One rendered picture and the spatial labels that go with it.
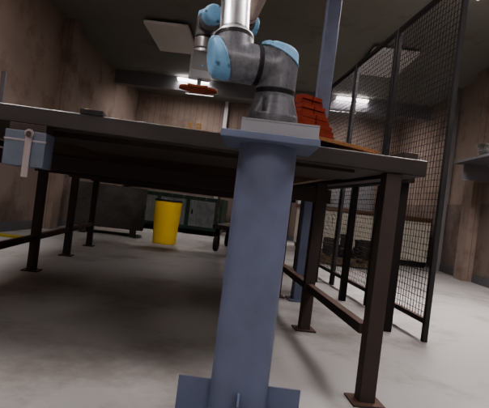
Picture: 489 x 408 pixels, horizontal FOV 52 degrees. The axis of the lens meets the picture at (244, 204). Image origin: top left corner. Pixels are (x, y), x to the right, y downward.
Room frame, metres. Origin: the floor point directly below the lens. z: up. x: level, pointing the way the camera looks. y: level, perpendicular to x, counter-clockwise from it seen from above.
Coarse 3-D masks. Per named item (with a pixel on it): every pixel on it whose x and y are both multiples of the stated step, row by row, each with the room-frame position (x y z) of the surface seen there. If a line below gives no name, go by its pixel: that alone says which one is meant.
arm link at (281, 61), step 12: (264, 48) 1.41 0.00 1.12; (276, 48) 1.41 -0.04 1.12; (288, 48) 1.41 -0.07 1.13; (264, 60) 1.39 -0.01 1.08; (276, 60) 1.40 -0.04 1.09; (288, 60) 1.41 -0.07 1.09; (264, 72) 1.40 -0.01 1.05; (276, 72) 1.41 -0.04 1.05; (288, 72) 1.41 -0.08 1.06; (252, 84) 1.44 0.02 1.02; (264, 84) 1.42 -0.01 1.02; (276, 84) 1.41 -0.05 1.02; (288, 84) 1.42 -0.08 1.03
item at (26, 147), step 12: (12, 132) 1.67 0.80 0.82; (24, 132) 1.66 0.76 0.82; (36, 132) 1.68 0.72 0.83; (48, 132) 1.71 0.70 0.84; (12, 144) 1.67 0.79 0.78; (24, 144) 1.66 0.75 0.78; (36, 144) 1.67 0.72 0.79; (48, 144) 1.71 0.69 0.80; (12, 156) 1.67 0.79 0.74; (24, 156) 1.66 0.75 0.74; (36, 156) 1.67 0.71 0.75; (48, 156) 1.72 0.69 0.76; (24, 168) 1.67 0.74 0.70; (48, 168) 1.74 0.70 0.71
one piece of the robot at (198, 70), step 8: (200, 48) 1.94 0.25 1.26; (192, 56) 1.96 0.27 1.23; (200, 56) 1.95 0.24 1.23; (192, 64) 1.94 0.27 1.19; (200, 64) 1.95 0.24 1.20; (192, 72) 1.94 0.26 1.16; (200, 72) 1.95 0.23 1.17; (208, 72) 1.96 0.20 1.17; (200, 80) 1.97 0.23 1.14; (208, 80) 1.99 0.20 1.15
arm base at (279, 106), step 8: (256, 88) 1.45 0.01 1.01; (264, 88) 1.42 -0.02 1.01; (272, 88) 1.41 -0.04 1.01; (280, 88) 1.41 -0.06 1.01; (256, 96) 1.44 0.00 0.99; (264, 96) 1.42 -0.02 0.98; (272, 96) 1.41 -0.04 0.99; (280, 96) 1.41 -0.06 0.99; (288, 96) 1.42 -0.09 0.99; (256, 104) 1.42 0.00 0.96; (264, 104) 1.41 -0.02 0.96; (272, 104) 1.40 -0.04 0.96; (280, 104) 1.40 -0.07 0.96; (288, 104) 1.42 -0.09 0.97; (248, 112) 1.45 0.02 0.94; (256, 112) 1.41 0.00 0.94; (264, 112) 1.40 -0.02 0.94; (272, 112) 1.39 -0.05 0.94; (280, 112) 1.40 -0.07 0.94; (288, 112) 1.41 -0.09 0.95; (272, 120) 1.39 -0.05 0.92; (280, 120) 1.40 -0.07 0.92; (288, 120) 1.41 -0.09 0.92; (296, 120) 1.44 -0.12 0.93
